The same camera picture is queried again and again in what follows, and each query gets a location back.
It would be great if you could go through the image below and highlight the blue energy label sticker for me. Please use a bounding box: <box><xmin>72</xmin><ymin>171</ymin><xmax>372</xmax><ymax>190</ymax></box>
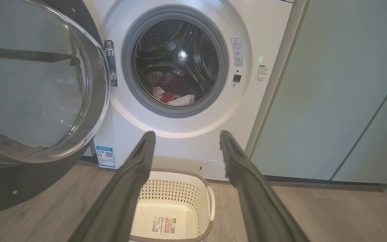
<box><xmin>96</xmin><ymin>146</ymin><xmax>116</xmax><ymax>168</ymax></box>

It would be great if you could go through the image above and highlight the stainless steel washing machine drum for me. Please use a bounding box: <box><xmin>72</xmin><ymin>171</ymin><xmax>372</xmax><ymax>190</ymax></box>
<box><xmin>134</xmin><ymin>18</ymin><xmax>219</xmax><ymax>107</ymax></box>

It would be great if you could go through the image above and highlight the small printed text label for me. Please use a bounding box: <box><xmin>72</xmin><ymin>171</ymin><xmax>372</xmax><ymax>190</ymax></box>
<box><xmin>255</xmin><ymin>65</ymin><xmax>268</xmax><ymax>82</ymax></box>

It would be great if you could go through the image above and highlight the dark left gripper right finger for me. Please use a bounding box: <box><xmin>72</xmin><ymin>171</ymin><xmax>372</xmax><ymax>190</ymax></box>
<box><xmin>219</xmin><ymin>130</ymin><xmax>310</xmax><ymax>242</ymax></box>

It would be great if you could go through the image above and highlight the round white filter cover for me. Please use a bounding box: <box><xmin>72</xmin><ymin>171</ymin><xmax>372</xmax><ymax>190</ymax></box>
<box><xmin>199</xmin><ymin>160</ymin><xmax>226</xmax><ymax>180</ymax></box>

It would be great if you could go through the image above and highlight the light blue cabinet right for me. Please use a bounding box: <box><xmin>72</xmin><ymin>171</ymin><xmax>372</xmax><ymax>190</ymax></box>
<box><xmin>251</xmin><ymin>0</ymin><xmax>387</xmax><ymax>182</ymax></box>

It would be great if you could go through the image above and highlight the red and white garment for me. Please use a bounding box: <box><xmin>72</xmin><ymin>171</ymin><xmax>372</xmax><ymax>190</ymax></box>
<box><xmin>167</xmin><ymin>93</ymin><xmax>196</xmax><ymax>106</ymax></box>
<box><xmin>146</xmin><ymin>71</ymin><xmax>194</xmax><ymax>102</ymax></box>

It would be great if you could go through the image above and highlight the grey warning sticker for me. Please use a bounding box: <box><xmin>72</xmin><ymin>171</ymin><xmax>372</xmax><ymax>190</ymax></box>
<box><xmin>231</xmin><ymin>37</ymin><xmax>243</xmax><ymax>67</ymax></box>

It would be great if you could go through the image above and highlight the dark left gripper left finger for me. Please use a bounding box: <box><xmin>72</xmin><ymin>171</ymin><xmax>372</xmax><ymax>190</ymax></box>
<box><xmin>68</xmin><ymin>131</ymin><xmax>156</xmax><ymax>242</ymax></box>

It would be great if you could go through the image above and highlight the silver washer door hinge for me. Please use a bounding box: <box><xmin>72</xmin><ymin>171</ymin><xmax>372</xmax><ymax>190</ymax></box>
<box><xmin>103</xmin><ymin>40</ymin><xmax>118</xmax><ymax>87</ymax></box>

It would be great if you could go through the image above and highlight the washing machine glass door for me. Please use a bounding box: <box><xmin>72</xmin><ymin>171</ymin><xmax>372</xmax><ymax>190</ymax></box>
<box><xmin>0</xmin><ymin>0</ymin><xmax>112</xmax><ymax>217</ymax></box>

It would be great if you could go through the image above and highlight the white front-load washing machine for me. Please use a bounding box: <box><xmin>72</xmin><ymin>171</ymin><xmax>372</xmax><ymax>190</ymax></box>
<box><xmin>83</xmin><ymin>0</ymin><xmax>295</xmax><ymax>182</ymax></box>

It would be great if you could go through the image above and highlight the white perforated basket brown rim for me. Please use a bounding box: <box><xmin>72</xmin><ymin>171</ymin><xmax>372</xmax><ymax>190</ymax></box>
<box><xmin>129</xmin><ymin>168</ymin><xmax>216</xmax><ymax>242</ymax></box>

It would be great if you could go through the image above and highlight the basket barcode label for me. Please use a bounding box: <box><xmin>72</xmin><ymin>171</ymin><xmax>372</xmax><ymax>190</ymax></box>
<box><xmin>150</xmin><ymin>216</ymin><xmax>177</xmax><ymax>235</ymax></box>

